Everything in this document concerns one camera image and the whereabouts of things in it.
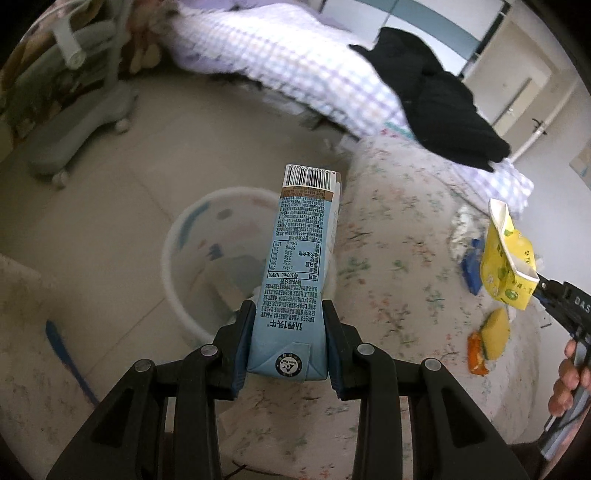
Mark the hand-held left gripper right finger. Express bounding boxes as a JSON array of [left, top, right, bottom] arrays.
[[322, 299, 532, 480]]

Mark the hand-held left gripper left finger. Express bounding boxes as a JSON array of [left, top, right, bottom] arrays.
[[46, 300, 257, 480]]

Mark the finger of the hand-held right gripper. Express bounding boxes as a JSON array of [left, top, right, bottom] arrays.
[[536, 272, 562, 320]]

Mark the yellow snack packet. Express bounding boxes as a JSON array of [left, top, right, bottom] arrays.
[[480, 198, 539, 311]]

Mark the yellow snack wrapper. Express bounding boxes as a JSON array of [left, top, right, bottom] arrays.
[[480, 307, 511, 361]]

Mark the light blue milk carton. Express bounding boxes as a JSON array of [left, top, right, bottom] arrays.
[[246, 164, 342, 382]]

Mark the white round waste bin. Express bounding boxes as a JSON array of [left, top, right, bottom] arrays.
[[161, 186, 282, 344]]

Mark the person's right hand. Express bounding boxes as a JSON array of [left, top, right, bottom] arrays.
[[549, 339, 583, 416]]

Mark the blue snack packet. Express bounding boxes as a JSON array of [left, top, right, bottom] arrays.
[[462, 237, 485, 296]]

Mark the floral bedsheet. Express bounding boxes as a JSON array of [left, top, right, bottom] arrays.
[[217, 136, 573, 480], [0, 254, 100, 462]]

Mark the orange snack packet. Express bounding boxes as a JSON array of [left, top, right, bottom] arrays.
[[467, 331, 490, 374]]

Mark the crumpled white tissue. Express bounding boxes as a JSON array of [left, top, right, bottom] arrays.
[[450, 205, 490, 259]]

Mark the blue pen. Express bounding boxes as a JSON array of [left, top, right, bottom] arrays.
[[45, 320, 99, 404]]

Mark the black garment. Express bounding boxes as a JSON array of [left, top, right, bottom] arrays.
[[349, 27, 512, 174]]

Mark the grey bed base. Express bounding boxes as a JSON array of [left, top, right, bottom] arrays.
[[256, 83, 358, 155]]

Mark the white wardrobe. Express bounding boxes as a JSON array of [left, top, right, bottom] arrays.
[[318, 0, 591, 160]]

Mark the grey rolling chair base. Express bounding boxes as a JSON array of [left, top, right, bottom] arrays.
[[0, 0, 140, 188]]

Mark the bed with checkered sheet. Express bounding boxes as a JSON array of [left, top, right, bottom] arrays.
[[166, 0, 535, 217]]

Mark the beige plush toy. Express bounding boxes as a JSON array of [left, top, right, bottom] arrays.
[[127, 25, 163, 75]]

